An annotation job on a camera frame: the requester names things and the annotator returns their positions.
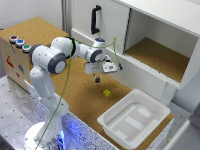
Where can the white plastic box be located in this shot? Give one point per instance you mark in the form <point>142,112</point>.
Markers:
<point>133,120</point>

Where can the yellow block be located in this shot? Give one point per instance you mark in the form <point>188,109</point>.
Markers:
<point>106,93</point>

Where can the red button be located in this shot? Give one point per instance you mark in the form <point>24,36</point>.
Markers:
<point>13,38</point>

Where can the white sliding door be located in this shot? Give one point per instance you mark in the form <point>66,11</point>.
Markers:
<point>111,23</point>

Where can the wooden drawer box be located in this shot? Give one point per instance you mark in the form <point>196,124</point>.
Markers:
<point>30,31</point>

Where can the white cabinet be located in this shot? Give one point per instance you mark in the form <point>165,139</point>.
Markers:
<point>160,40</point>

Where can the green button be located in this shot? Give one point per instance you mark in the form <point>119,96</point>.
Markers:
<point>26,47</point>

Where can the blue button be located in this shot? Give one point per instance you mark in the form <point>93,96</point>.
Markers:
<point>20,42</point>

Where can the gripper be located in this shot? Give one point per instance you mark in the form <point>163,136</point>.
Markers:
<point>93,69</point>

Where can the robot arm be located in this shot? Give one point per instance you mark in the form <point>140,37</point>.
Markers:
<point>42,81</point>

